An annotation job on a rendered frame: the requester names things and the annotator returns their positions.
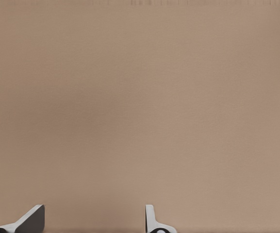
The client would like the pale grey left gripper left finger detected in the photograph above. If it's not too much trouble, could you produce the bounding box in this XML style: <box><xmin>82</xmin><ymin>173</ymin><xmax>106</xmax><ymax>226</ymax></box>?
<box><xmin>0</xmin><ymin>204</ymin><xmax>46</xmax><ymax>233</ymax></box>

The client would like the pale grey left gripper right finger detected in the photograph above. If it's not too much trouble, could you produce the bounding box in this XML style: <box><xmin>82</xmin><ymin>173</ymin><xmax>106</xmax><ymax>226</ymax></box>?
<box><xmin>145</xmin><ymin>204</ymin><xmax>178</xmax><ymax>233</ymax></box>

